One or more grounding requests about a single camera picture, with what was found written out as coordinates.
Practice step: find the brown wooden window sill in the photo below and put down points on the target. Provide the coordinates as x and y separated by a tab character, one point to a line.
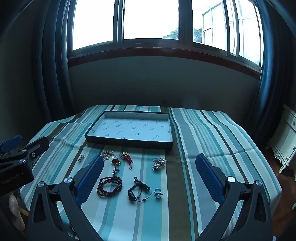
161	52

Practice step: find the pearl cluster brooch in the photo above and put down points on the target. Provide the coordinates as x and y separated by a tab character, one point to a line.
159	163

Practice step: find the white carved cabinet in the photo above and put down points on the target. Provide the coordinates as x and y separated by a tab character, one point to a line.
286	139

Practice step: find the striped teal tablecloth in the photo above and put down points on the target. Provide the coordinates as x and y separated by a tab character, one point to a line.
185	162

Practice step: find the red knot gold lock charm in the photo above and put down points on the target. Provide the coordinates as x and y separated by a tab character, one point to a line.
127	158

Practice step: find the dark blue curtain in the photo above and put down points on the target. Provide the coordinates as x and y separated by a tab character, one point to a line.
272	81
53	69

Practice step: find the person's left hand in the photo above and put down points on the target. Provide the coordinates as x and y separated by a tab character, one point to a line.
16	208

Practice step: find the small silver brooch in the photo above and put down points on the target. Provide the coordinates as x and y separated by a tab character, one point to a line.
81	157

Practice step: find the large dark framed window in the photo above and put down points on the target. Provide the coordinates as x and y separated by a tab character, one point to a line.
150	18

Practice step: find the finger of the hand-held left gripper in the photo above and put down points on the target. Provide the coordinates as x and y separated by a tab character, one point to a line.
34	148
11	141

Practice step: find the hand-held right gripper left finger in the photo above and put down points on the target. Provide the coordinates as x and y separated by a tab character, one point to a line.
91	178

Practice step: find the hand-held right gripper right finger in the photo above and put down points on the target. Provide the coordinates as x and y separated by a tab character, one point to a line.
209	178

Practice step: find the dark green shallow tray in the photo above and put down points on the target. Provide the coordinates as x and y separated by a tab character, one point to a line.
134	129

